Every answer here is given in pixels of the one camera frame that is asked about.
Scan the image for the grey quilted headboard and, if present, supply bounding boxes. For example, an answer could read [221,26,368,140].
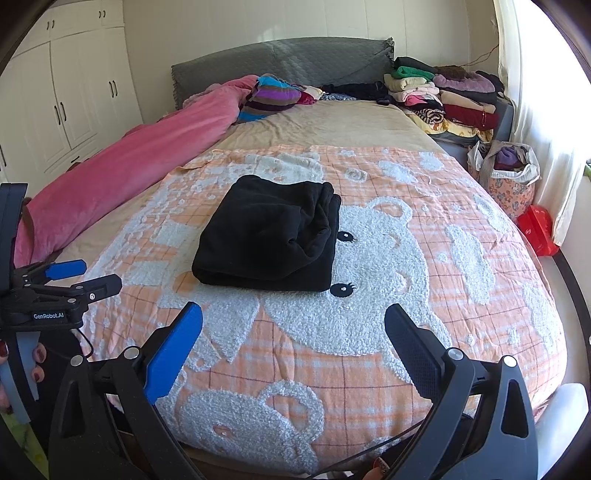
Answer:
[171,37,395,112]

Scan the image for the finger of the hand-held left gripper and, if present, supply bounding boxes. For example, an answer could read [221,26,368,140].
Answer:
[69,274,123,303]
[44,260,87,281]

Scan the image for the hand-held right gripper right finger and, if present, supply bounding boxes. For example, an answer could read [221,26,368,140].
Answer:
[384,302,539,480]

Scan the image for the red and cream clothes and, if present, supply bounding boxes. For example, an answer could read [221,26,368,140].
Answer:
[295,85,325,106]

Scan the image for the floral bag with clothes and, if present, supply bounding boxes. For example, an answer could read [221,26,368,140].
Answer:
[467,141,541,221]

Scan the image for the pink plush quilt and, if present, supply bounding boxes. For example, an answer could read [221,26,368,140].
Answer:
[14,76,259,268]

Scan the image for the white wardrobe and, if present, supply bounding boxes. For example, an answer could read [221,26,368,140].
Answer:
[0,0,144,185]

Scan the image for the orange white bear blanket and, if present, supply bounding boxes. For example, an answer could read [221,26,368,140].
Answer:
[85,144,568,476]

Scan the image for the stack of folded clothes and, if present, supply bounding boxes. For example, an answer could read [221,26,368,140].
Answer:
[383,55,506,141]

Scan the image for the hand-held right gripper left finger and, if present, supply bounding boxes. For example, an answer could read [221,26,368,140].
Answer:
[48,301,206,480]

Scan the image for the person's left hand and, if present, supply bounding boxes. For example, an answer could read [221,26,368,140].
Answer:
[0,339,48,414]

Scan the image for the dark crumpled clothes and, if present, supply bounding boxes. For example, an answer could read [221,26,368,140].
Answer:
[321,82,393,104]

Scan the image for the white curtain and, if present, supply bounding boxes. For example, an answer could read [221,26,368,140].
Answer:
[494,0,591,245]

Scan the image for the bed with beige sheet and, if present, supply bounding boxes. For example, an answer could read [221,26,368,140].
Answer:
[55,99,444,259]

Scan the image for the white rounded object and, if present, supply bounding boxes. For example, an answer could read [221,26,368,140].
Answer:
[536,382,591,462]

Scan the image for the colourful striped garment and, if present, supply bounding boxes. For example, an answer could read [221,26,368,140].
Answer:
[238,74,302,124]

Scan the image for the red bag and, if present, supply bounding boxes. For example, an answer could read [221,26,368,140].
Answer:
[516,205,560,257]

